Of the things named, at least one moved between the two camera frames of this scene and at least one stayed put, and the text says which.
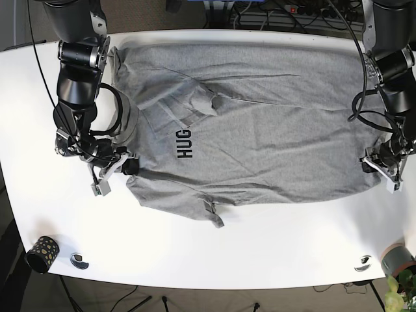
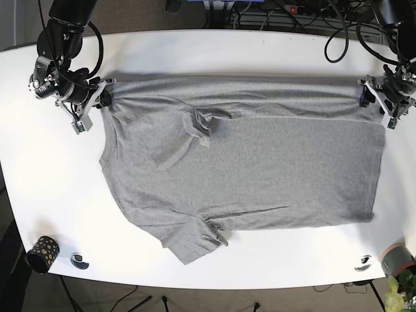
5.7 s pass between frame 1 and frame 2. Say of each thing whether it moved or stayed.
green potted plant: stayed
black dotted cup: stayed
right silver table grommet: stayed
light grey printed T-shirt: moved
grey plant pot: stayed
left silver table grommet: stayed
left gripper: moved
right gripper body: moved
